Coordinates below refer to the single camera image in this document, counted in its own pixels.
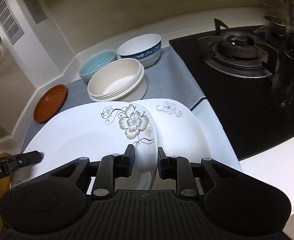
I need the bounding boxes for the large white square plate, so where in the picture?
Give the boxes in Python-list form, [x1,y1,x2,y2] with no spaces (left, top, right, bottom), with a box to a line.
[134,99,242,171]

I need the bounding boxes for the white floral square plate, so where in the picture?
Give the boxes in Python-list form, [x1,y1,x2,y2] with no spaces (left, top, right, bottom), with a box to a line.
[12,101,157,190]

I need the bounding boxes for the orange round plate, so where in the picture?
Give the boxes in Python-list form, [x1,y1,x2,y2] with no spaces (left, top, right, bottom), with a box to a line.
[33,84,68,124]

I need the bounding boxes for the cream bowls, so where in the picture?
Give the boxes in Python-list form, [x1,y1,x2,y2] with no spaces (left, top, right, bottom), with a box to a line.
[87,59,147,102]

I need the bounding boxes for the light blue ceramic bowl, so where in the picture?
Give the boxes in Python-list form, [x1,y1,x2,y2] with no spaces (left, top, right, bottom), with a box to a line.
[78,49,117,82]

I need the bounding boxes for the white bowl blue pattern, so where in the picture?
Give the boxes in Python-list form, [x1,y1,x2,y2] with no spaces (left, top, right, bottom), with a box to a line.
[117,34,161,68]

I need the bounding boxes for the grey dish mat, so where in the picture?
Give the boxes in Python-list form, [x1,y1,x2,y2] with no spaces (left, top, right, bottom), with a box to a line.
[19,45,208,153]

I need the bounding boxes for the grey vent grille near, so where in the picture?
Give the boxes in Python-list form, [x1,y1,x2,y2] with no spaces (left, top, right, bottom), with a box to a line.
[0,0,24,45]

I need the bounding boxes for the grey vent grille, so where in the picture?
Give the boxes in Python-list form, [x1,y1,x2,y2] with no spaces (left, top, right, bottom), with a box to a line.
[0,0,24,45]
[23,0,47,24]

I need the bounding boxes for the grey vent grille far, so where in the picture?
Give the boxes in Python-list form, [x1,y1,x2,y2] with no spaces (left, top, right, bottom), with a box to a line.
[23,0,47,24]

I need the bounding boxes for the metal pot on stove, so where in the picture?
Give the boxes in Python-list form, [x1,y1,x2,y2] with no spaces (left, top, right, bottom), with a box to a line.
[264,15,287,36]

